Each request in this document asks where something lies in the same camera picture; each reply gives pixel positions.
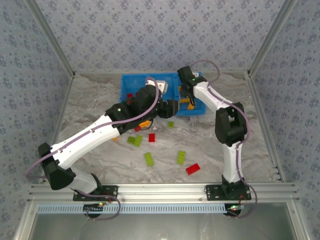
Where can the small controller board with LED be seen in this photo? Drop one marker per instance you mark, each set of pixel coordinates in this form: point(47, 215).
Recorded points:
point(91, 208)
point(231, 211)

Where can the red lego brick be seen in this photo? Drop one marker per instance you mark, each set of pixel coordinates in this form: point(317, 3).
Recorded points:
point(193, 169)
point(151, 137)
point(137, 129)
point(129, 101)
point(130, 95)

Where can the aluminium frame post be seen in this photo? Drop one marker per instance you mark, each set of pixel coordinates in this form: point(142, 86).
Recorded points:
point(52, 37)
point(270, 37)

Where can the long aluminium mounting rail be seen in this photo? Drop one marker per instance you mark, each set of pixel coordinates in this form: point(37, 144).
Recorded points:
point(162, 191)

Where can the aluminium frame leg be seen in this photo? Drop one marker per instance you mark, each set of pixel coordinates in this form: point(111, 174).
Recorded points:
point(298, 220)
point(25, 220)

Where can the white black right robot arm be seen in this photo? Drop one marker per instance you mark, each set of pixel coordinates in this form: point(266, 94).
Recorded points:
point(231, 162)

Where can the small green lego brick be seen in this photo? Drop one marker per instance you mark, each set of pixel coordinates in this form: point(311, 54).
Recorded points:
point(170, 124)
point(130, 140)

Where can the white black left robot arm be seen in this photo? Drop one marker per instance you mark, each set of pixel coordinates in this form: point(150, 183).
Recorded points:
point(82, 142)

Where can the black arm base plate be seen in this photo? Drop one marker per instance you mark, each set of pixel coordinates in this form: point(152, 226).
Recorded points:
point(212, 192)
point(113, 192)

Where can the grey metal panel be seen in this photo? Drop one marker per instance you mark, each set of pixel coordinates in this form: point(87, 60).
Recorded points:
point(162, 227)

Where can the aluminium side rail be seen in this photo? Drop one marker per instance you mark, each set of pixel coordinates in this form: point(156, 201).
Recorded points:
point(263, 125)
point(61, 112)

